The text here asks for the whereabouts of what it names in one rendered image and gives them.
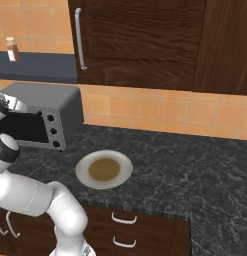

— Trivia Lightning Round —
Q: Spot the dark blue wall shelf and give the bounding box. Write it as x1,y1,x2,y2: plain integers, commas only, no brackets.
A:
0,50,79,85

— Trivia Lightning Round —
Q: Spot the dark wood drawer front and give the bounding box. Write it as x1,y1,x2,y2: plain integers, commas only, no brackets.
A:
83,227,173,256
82,205,179,235

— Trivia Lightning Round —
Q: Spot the dark wood base cupboard door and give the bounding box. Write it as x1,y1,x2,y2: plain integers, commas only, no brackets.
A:
0,207,60,256

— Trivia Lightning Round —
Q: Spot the dark wood cupboard side panel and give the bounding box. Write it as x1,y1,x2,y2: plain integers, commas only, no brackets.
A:
192,0,247,97

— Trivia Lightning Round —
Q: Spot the white plate with brown centre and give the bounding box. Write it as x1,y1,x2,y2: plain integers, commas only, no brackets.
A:
74,149,134,191

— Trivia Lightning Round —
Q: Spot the black glass toaster oven door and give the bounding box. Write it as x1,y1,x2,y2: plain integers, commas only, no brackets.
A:
0,111,50,144

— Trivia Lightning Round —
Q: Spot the brown spice bottle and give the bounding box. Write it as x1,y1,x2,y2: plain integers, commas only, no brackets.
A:
5,36,20,63

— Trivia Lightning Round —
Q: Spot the long silver cupboard handle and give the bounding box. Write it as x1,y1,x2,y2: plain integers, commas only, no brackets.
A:
73,7,88,72

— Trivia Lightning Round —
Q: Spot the white curved drawer handle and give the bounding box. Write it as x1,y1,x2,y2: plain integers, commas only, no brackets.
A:
111,235,138,250
110,211,139,225

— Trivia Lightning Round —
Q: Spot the grey toaster oven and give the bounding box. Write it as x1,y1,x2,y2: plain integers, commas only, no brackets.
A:
0,81,85,153

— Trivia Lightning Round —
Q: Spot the dark wood wall cupboard door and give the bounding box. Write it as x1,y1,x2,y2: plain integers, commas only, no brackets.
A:
67,0,208,91

